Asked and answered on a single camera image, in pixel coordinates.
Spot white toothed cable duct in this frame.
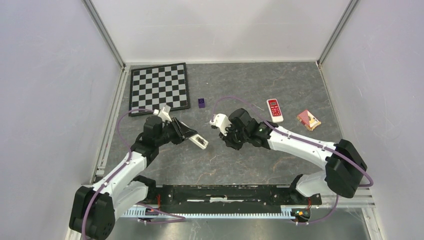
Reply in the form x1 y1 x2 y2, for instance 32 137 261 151
121 205 295 220

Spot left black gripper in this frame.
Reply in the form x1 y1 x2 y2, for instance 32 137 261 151
155 116 197 147

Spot purple cube block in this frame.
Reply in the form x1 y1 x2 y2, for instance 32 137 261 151
197 98 206 109

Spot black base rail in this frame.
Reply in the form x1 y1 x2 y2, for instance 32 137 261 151
141 184 322 214

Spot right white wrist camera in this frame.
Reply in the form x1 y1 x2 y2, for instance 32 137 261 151
209 113 232 136

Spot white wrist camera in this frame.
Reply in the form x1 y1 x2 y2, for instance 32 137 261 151
153 105 172 123
209 113 232 136

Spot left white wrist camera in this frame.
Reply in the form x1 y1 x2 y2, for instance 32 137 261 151
153 105 172 123

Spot long white remote control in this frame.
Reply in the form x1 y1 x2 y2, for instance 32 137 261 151
189 133 209 150

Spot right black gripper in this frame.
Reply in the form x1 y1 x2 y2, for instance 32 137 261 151
219 122 249 151

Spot black white chessboard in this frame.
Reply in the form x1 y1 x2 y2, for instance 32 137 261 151
128 62 191 117

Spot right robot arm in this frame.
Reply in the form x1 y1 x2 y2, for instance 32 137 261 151
209 108 368 204

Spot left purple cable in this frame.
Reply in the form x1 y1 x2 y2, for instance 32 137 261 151
81 108 157 240

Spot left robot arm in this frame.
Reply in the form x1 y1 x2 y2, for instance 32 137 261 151
69 115 198 240

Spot red white remote control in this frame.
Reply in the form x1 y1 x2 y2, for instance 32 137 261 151
266 98 284 123

